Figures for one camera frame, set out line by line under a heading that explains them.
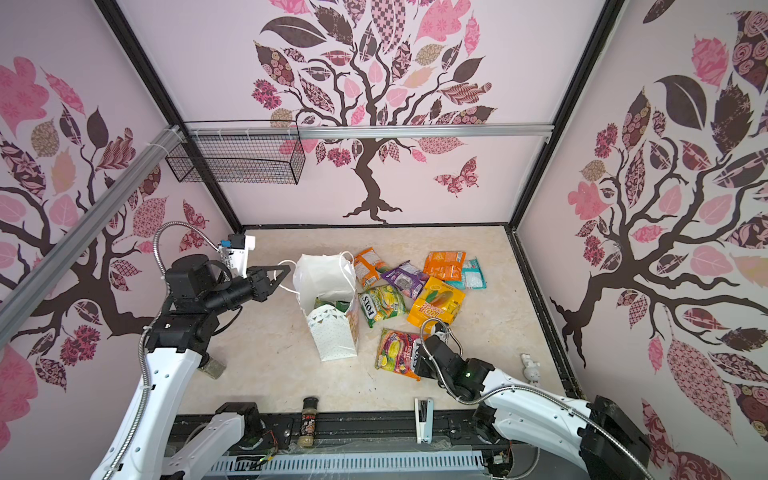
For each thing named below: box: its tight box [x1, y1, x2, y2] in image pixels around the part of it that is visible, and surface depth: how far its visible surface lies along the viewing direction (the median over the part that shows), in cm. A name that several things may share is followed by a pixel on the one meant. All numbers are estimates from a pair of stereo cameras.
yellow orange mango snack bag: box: [406, 277, 466, 328], surface depth 94 cm
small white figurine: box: [520, 353, 541, 385], surface depth 83 cm
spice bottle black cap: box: [297, 396, 319, 448], surface depth 74 cm
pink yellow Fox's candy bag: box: [375, 328, 421, 381], surface depth 86 cm
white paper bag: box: [293, 253, 359, 362], surface depth 81 cm
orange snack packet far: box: [423, 252, 467, 281], surface depth 106 cm
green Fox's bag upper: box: [358, 284, 408, 328], surface depth 96 cm
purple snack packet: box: [381, 260, 429, 299], surface depth 101 cm
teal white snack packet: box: [445, 256, 487, 290], surface depth 103 cm
